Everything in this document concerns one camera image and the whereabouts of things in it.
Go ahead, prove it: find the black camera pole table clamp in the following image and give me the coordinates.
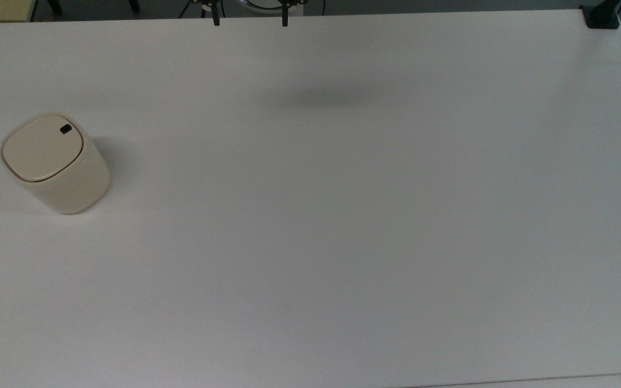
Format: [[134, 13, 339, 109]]
[[580, 0, 621, 30]]

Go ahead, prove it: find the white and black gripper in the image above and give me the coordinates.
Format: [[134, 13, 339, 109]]
[[195, 0, 308, 27]]

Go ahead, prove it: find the cream plastic trash bin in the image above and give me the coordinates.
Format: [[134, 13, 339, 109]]
[[1, 112, 111, 215]]

